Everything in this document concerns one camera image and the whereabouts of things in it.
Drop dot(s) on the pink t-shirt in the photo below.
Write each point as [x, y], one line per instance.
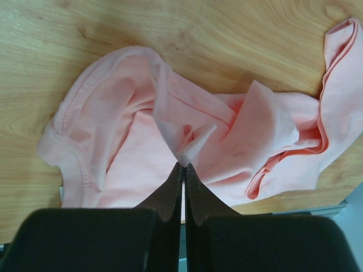
[129, 118]

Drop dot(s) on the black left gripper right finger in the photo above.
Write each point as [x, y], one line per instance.
[220, 239]

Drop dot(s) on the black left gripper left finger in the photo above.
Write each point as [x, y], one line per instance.
[144, 238]

